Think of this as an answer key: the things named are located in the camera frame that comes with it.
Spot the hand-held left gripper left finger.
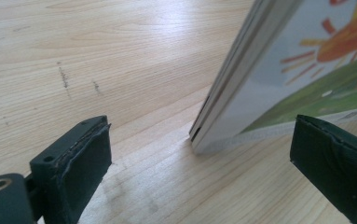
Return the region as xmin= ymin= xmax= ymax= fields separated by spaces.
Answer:
xmin=29 ymin=115 xmax=113 ymax=224

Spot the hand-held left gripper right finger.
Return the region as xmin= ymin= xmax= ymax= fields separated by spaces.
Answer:
xmin=289 ymin=113 xmax=357 ymax=224

